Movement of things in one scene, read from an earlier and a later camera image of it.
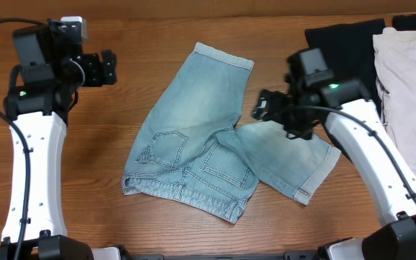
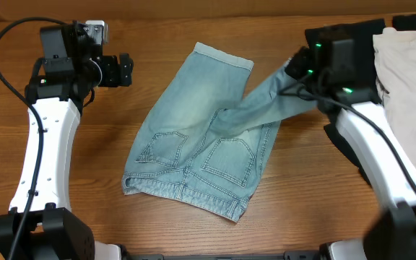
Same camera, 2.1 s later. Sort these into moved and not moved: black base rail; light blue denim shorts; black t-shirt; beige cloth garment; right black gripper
Moved: light blue denim shorts; right black gripper
Not moved: black base rail; beige cloth garment; black t-shirt
